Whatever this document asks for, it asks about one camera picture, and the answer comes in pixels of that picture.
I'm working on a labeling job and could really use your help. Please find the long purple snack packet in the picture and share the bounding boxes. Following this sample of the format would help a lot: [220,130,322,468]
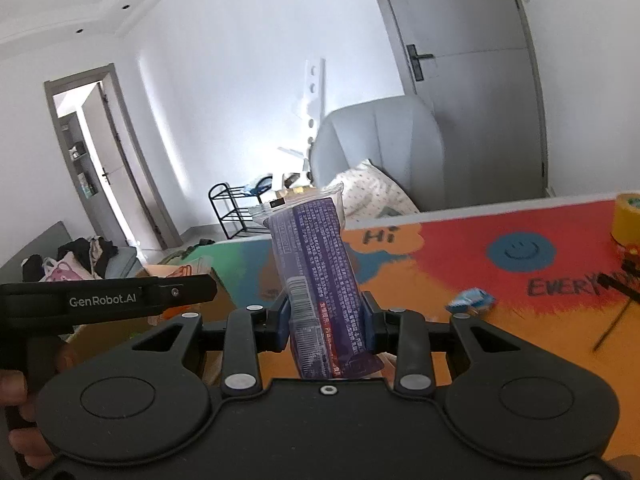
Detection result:
[248,184,386,381]

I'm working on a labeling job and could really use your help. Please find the grey door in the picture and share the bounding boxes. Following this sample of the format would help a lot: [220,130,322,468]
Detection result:
[364,0,552,212]

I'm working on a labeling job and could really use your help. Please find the yellow tape roll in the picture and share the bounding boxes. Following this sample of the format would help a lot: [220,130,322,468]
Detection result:
[610,192,640,246]

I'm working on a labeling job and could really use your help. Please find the person's left hand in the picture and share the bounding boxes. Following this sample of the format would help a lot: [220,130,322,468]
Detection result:
[0,370,55,471]

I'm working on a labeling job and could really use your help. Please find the grey shelf unit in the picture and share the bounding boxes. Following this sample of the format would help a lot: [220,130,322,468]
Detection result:
[59,112,99,202]

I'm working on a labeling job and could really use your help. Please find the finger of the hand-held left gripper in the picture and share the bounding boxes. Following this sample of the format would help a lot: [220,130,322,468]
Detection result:
[150,273,219,312]

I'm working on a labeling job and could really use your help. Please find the white board with holes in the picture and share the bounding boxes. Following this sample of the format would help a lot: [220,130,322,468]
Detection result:
[277,58,326,192]

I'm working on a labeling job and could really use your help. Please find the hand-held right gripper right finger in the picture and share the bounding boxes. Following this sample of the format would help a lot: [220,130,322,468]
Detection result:
[359,291,517,399]

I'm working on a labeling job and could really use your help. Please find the dark clothes pile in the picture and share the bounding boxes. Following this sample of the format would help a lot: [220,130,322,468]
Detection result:
[57,236,121,279]

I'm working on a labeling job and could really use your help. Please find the small blue white packet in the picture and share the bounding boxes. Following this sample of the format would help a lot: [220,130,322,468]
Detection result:
[444,287,497,314]

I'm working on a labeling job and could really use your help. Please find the open grey doorway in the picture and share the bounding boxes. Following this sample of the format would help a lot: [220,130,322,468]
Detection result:
[43,63,184,252]

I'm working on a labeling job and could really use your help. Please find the black shoe rack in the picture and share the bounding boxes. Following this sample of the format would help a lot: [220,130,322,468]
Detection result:
[208,183,274,240]

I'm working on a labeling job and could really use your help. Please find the white dotted pillow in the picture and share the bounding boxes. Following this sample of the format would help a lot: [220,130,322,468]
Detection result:
[327,158,420,221]

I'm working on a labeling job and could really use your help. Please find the colourful printed table mat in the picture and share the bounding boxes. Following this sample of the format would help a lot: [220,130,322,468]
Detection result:
[145,197,640,463]

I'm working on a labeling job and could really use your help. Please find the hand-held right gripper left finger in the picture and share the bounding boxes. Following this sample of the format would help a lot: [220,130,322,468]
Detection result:
[127,294,293,399]

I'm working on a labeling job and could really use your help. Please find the pink white bag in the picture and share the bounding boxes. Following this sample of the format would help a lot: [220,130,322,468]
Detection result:
[38,252,91,282]

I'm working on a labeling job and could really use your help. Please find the grey sofa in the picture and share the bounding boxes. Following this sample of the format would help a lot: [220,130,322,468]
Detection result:
[0,219,147,287]

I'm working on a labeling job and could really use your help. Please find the black door handle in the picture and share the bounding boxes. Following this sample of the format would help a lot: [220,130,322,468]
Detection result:
[405,43,435,82]

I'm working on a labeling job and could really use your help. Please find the grey upholstered chair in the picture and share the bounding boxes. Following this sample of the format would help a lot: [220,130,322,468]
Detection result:
[309,94,446,214]

